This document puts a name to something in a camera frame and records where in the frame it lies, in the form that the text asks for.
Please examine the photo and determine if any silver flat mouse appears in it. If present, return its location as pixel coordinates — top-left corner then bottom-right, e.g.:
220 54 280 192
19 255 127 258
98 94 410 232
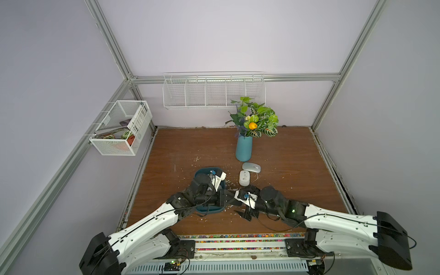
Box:
242 162 261 173

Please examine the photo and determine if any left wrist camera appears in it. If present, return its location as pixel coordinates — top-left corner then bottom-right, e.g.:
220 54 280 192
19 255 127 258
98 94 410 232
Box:
209 170 226 191

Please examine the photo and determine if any small white mouse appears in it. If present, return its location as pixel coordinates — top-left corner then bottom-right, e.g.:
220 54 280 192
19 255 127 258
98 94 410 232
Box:
239 170 250 187

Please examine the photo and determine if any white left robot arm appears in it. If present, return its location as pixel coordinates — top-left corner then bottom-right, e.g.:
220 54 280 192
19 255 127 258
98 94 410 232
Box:
79 170 249 275

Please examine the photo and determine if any white wire wall shelf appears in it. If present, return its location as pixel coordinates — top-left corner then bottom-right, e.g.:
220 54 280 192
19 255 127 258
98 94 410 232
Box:
162 72 267 109

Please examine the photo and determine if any teal plastic storage box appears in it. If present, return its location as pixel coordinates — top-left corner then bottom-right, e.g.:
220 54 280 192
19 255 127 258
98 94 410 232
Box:
193 167 226 215

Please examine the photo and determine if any artificial plant bouquet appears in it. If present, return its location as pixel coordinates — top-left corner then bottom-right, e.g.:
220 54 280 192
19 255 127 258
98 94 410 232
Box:
225 97 279 138

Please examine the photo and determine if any white mesh side basket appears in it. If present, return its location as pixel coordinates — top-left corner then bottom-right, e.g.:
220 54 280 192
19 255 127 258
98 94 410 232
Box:
89 100 152 156

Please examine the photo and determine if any teal ceramic vase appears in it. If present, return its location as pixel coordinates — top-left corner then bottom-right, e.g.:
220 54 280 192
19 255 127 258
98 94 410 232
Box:
236 135 253 162

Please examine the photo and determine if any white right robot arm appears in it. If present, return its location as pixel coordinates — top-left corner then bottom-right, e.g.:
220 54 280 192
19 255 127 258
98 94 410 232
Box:
234 186 413 270

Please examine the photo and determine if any metal base rail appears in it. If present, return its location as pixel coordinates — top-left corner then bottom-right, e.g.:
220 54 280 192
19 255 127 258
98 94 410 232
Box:
92 233 396 275

